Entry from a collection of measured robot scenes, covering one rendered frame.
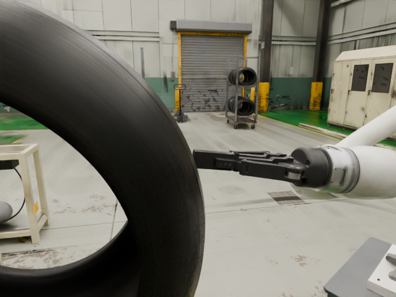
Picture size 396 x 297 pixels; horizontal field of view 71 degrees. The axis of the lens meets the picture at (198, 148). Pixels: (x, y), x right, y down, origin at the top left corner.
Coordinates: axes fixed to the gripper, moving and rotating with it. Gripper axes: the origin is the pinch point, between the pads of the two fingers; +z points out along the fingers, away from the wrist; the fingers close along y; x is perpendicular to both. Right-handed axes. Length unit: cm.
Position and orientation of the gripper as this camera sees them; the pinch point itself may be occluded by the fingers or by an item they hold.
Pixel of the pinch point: (212, 159)
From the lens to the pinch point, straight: 48.4
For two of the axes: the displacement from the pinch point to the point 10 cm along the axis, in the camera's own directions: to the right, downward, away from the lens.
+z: -9.7, -0.9, -2.3
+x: -1.4, 9.7, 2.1
